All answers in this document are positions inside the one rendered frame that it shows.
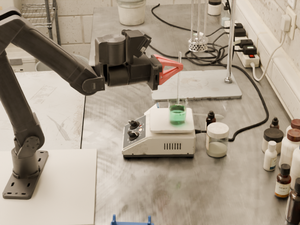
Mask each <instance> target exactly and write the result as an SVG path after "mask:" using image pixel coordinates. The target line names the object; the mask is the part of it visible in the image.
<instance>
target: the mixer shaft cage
mask: <svg viewBox="0 0 300 225"><path fill-rule="evenodd" d="M200 4H201V0H198V20H197V35H194V36H193V13H194V0H192V14H191V36H190V37H189V38H188V42H189V47H188V49H189V50H190V51H193V52H203V51H206V50H207V49H208V48H207V43H208V38H207V37H206V18H207V0H205V9H204V35H203V36H202V35H200Z"/></svg>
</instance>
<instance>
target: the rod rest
mask: <svg viewBox="0 0 300 225"><path fill-rule="evenodd" d="M110 225H154V223H151V216H148V223H142V222H118V221H116V215H115V214H113V217H112V222H111V224H110Z"/></svg>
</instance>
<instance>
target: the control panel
mask: <svg viewBox="0 0 300 225"><path fill-rule="evenodd" d="M135 121H138V122H139V123H140V125H142V126H141V127H139V126H140V125H139V126H138V127H137V128H135V129H133V130H131V129H130V126H131V125H130V124H127V125H125V130H124V141H123V148H125V147H127V146H129V145H131V144H133V143H135V142H137V141H139V140H141V139H143V138H145V137H146V115H145V116H143V117H141V118H139V119H137V120H135ZM139 129H141V130H140V131H139ZM128 131H135V132H139V136H138V137H137V138H136V139H135V140H133V141H130V140H129V135H128V134H127V132H128Z"/></svg>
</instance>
